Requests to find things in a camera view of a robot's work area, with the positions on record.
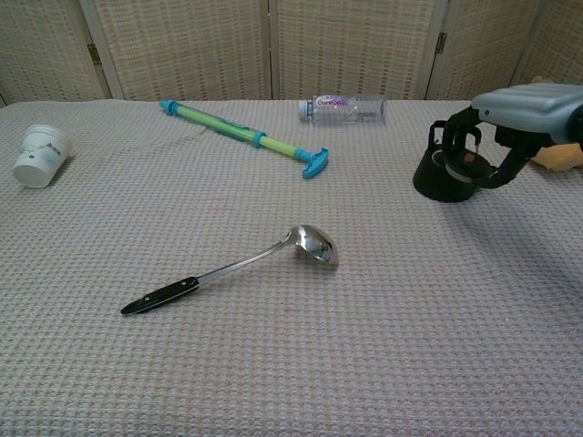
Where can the folding bamboo screen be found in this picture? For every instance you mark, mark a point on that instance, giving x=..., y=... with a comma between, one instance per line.
x=273, y=45

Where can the green blue water pump toy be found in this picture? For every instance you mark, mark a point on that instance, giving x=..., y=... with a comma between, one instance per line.
x=246, y=136

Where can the black cast iron teapot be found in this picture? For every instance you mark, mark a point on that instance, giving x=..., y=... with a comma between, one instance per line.
x=444, y=175

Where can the woven table cloth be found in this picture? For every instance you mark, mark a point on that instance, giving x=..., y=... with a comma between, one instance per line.
x=273, y=282

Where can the clear plastic water bottle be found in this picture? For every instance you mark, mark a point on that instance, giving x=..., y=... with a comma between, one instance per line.
x=344, y=109

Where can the yellow plush toy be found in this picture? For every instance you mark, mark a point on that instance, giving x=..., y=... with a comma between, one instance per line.
x=562, y=157

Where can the white paper cup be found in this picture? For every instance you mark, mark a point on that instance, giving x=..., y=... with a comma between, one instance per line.
x=41, y=157

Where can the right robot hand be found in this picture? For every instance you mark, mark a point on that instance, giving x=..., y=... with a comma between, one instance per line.
x=510, y=132

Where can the black teapot lid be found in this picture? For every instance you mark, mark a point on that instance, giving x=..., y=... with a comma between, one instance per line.
x=464, y=170

